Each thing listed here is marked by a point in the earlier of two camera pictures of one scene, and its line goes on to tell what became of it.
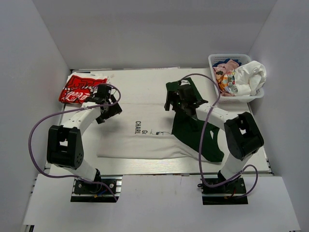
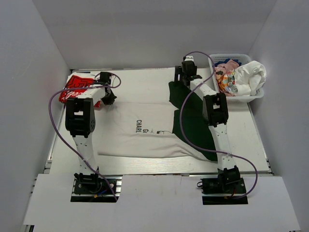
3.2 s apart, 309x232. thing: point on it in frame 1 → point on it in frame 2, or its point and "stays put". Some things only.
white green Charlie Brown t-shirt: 151,130 stays put
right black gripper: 174,99 → 178,74
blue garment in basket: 226,61 stays put
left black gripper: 110,109 → 109,98
